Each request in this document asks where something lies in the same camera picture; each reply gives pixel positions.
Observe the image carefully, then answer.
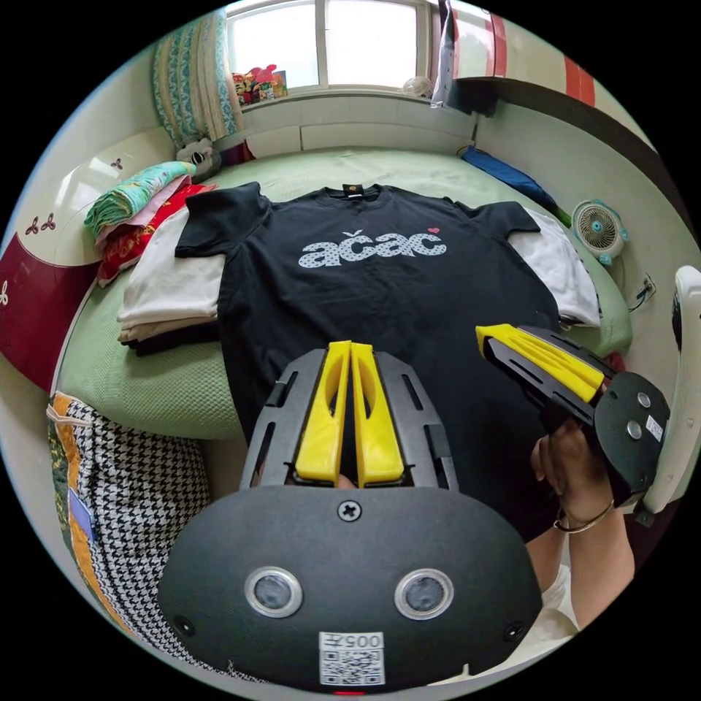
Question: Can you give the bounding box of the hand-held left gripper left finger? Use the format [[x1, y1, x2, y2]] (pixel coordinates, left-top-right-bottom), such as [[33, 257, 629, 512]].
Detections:
[[294, 340, 352, 487]]

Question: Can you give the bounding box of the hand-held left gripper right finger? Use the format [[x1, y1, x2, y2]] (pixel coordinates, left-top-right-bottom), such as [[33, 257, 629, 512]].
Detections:
[[350, 342, 406, 489]]

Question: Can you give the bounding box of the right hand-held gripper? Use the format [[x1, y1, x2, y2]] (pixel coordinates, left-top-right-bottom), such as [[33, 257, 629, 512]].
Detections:
[[475, 323, 673, 509]]

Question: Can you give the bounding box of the person's right forearm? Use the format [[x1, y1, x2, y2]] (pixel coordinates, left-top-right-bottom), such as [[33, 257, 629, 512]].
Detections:
[[553, 501, 637, 632]]

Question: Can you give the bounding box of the black t-shirt with print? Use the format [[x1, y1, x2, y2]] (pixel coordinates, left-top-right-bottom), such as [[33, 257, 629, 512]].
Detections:
[[175, 182, 566, 544]]

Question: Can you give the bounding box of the person's right hand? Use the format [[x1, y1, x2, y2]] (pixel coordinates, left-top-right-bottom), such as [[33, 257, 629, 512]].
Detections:
[[529, 420, 616, 528]]

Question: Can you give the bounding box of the pile of clothes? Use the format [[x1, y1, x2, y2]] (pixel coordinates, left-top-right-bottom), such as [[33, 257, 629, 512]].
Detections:
[[506, 210, 605, 331], [116, 210, 226, 358]]

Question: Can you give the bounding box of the white and blue fan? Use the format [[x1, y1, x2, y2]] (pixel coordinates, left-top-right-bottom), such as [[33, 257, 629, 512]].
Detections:
[[570, 199, 632, 268]]

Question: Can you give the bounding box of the bed with green mat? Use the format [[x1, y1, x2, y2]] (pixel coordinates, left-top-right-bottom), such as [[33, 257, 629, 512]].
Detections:
[[0, 126, 635, 443]]

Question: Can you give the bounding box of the blue folded blanket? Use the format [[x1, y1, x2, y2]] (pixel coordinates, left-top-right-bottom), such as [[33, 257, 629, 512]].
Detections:
[[461, 145, 572, 226]]

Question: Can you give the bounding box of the houndstooth fabric bag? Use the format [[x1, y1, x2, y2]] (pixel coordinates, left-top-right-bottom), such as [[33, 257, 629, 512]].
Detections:
[[45, 391, 261, 684]]

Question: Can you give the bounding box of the person's body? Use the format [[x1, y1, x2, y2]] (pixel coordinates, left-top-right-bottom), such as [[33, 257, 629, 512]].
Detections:
[[538, 562, 583, 661]]

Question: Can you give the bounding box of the red folded quilt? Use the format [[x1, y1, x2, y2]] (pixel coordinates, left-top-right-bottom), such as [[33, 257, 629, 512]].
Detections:
[[96, 183, 218, 290]]

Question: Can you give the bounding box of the red and white cupboard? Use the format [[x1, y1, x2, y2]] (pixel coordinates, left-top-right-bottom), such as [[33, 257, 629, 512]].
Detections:
[[454, 8, 680, 185]]

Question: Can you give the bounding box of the green floral folded quilt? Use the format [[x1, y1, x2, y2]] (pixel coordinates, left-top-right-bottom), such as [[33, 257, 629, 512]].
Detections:
[[83, 161, 197, 237]]

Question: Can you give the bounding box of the grey stuffed toy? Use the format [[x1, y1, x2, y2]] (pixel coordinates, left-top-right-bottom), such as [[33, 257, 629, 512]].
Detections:
[[175, 137, 223, 185]]

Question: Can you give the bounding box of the dark hanging garment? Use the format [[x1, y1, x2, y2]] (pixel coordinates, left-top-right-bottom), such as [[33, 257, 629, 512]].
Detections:
[[430, 0, 459, 108]]

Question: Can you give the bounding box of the window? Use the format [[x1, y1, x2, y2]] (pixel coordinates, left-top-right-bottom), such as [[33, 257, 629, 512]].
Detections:
[[223, 0, 497, 99]]

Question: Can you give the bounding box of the green patterned curtain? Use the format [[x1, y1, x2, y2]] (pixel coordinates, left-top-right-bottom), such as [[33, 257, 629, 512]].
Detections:
[[151, 9, 248, 150]]

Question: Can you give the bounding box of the wall socket with cable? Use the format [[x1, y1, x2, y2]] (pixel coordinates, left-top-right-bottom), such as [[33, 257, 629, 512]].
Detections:
[[627, 272, 658, 314]]

